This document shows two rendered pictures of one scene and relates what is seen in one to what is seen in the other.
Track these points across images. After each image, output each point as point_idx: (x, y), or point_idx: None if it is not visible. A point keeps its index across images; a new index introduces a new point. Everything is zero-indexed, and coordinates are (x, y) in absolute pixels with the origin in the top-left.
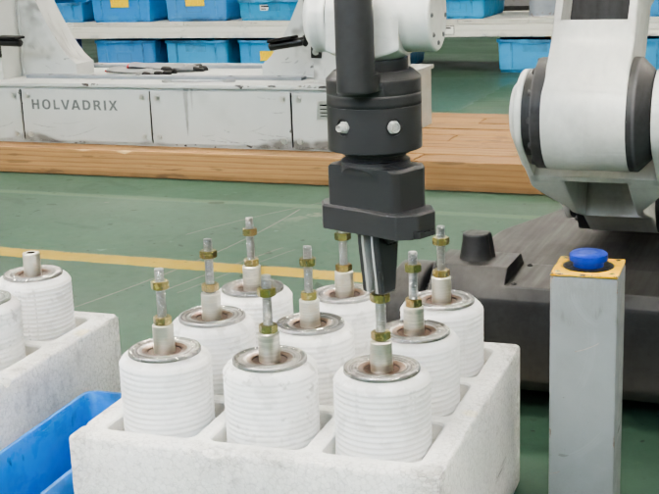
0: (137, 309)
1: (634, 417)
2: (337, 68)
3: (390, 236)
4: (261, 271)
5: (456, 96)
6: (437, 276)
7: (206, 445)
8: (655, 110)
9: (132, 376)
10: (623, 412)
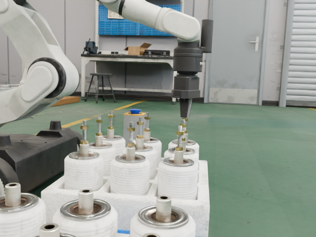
0: None
1: (44, 185)
2: (210, 44)
3: (199, 96)
4: None
5: None
6: (113, 128)
7: (203, 183)
8: None
9: (196, 170)
10: (39, 186)
